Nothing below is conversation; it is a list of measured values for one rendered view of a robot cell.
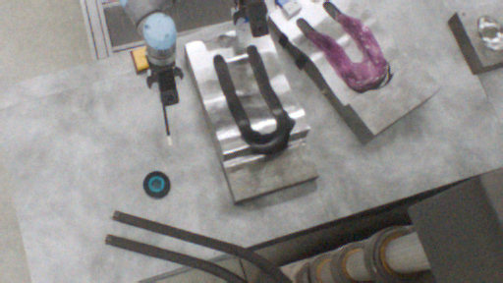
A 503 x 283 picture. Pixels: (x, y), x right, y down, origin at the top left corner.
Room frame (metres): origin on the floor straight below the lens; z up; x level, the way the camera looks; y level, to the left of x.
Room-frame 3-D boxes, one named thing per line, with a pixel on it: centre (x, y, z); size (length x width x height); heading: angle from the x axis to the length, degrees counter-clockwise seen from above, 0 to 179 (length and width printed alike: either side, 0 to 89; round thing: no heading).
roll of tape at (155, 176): (0.36, 0.07, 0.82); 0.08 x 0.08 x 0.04
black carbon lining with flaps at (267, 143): (0.60, -0.22, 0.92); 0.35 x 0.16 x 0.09; 16
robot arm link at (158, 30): (0.64, 0.05, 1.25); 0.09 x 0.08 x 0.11; 31
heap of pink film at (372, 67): (0.76, -0.52, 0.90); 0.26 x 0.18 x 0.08; 34
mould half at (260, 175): (0.58, -0.21, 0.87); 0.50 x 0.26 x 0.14; 16
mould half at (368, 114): (0.76, -0.53, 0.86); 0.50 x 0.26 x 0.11; 34
